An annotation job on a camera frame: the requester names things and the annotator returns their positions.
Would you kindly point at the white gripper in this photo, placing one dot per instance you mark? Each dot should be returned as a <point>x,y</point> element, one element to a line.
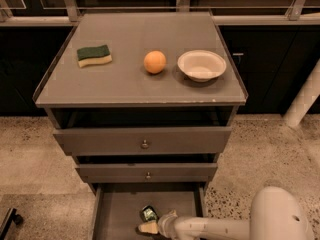
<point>167,224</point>

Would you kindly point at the green soda can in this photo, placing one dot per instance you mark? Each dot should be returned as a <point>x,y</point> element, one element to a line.
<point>148,214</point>

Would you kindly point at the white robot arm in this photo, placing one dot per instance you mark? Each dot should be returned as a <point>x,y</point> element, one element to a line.
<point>267,185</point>

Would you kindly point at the grey bottom drawer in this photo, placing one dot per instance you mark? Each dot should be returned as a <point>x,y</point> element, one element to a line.
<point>118,207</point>

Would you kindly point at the grey drawer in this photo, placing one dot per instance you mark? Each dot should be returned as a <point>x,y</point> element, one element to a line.
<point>127,141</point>
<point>118,207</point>
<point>135,173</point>

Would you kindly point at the grey middle drawer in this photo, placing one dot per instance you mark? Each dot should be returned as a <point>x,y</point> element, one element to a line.
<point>135,173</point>

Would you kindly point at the metal top drawer knob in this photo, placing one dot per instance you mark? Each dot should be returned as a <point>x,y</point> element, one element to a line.
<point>145,144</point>

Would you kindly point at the grey drawer cabinet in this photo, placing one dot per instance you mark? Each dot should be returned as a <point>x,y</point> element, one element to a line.
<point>122,94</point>

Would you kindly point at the grey top drawer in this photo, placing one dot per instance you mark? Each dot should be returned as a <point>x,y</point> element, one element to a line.
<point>127,141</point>

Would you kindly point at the black caster wheel base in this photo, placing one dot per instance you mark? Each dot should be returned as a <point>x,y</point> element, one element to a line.
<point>11,217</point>

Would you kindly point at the orange fruit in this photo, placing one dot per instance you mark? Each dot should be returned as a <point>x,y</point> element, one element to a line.
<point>154,62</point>

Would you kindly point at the white paper bowl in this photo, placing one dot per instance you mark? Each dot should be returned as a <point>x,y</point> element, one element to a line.
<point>201,65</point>

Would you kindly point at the green yellow sponge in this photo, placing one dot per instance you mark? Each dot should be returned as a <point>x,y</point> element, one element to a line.
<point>97,55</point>

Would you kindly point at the metal railing frame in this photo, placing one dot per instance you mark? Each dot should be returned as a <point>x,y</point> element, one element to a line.
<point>224,12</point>

